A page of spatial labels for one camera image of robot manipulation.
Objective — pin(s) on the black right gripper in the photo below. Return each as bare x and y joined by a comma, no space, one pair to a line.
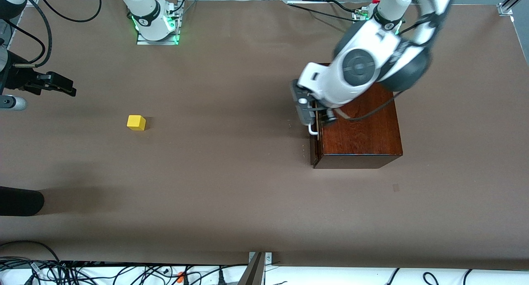
17,78

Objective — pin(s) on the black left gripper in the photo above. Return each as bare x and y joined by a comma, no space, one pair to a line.
329,116

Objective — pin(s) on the yellow block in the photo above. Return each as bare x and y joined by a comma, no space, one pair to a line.
136,122

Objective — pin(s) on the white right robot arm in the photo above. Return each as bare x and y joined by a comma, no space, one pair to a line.
144,12

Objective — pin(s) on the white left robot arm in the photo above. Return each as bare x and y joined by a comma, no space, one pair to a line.
359,66

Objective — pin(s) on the dark brown wooden cabinet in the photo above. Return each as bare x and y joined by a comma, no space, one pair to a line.
363,140

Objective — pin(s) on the black cylinder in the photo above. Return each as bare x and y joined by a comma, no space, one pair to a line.
20,200

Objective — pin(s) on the dark slanted bar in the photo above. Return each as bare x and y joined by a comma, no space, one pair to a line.
252,274

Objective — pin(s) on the black plug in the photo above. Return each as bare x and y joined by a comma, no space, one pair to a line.
220,276

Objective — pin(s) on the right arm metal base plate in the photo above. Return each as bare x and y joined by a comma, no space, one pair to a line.
157,41

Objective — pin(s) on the small metal bracket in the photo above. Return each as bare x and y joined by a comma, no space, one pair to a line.
268,258

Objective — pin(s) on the aluminium frame post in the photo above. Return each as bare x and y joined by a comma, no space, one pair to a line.
510,2

